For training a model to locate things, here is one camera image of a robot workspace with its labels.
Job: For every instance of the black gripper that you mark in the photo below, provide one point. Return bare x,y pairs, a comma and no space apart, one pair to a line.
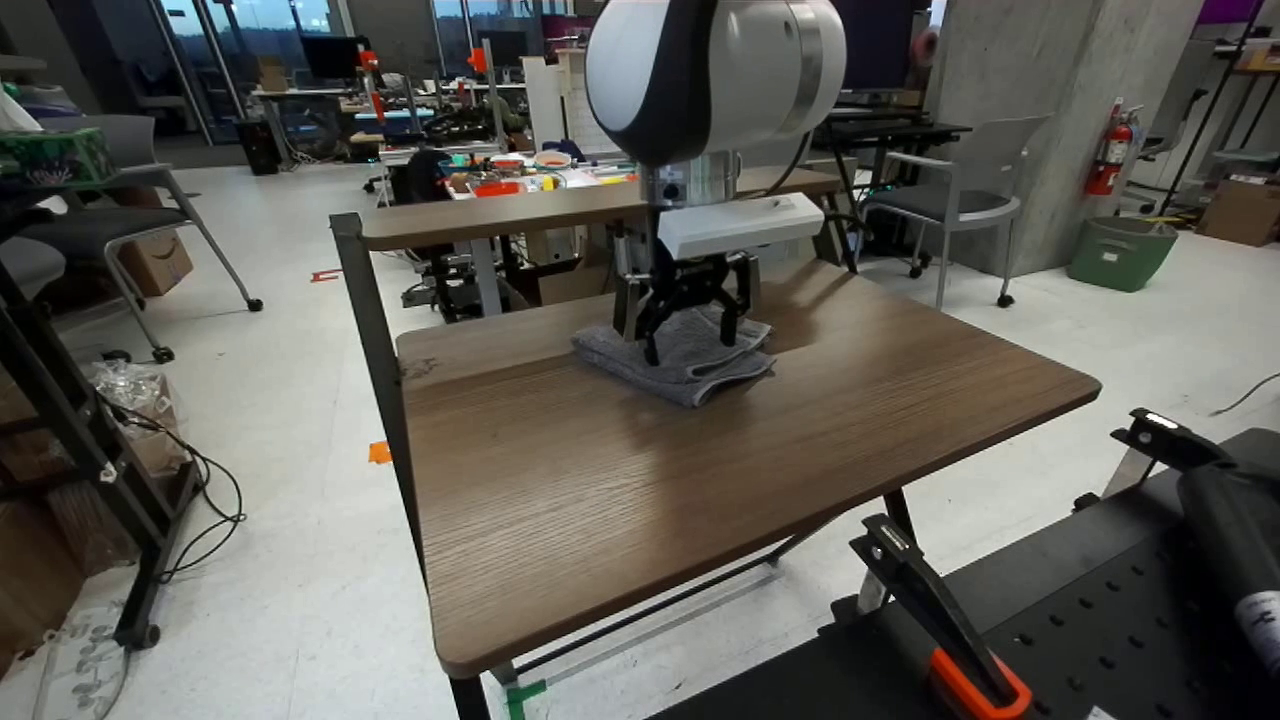
694,277

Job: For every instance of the grey towel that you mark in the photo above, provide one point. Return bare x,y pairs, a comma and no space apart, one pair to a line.
694,360

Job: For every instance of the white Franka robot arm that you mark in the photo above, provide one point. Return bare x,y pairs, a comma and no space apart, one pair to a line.
723,74

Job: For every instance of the wooden desk shelf board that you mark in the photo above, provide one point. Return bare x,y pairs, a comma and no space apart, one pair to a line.
495,216

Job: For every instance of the white board panel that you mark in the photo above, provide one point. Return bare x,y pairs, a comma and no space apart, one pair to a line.
555,106

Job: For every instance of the black office desk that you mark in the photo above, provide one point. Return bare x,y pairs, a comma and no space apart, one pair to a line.
886,131

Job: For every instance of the grey chair with armrests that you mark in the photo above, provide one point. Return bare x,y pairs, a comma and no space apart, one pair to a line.
972,203

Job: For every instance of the orange floor tape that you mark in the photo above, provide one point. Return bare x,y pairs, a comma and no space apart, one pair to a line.
383,454

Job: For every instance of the large dark monitor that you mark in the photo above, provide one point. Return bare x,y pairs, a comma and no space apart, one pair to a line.
882,44

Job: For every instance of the green tape strip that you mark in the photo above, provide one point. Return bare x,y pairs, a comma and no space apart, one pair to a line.
523,698

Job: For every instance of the green plastic bin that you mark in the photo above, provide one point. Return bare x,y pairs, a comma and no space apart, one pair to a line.
1117,252

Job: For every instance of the red fire extinguisher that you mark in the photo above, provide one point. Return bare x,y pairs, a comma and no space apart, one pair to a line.
1111,159

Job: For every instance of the small computer monitor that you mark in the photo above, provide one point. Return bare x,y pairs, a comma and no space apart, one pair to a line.
331,58

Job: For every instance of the black trash bin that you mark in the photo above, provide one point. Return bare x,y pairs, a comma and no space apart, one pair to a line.
261,144

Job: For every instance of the black and silver clamp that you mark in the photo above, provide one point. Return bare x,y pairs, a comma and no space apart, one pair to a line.
1160,439

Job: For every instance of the black perforated mounting board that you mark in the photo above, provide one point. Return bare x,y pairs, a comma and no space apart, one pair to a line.
1105,623

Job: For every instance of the cardboard box under chair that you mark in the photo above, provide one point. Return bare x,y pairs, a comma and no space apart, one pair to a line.
153,262

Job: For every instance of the cardboard box by pillar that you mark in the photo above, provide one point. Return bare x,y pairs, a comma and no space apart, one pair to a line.
1241,212

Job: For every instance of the clear plastic bag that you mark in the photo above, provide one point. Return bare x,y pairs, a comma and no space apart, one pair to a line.
129,389

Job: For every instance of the black cylindrical tube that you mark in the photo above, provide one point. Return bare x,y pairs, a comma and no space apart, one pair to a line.
1235,534

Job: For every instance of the grey rolling office chair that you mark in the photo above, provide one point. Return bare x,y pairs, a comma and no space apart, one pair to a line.
100,220

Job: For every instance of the black metal stand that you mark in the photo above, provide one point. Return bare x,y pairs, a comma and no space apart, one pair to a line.
83,434

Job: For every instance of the brown cardboard box stack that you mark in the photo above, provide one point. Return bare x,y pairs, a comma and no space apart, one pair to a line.
34,575

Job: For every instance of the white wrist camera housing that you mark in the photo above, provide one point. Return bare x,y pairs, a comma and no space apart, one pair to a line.
743,224

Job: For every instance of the wooden desk with black frame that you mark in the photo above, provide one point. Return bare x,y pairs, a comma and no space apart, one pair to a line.
383,351

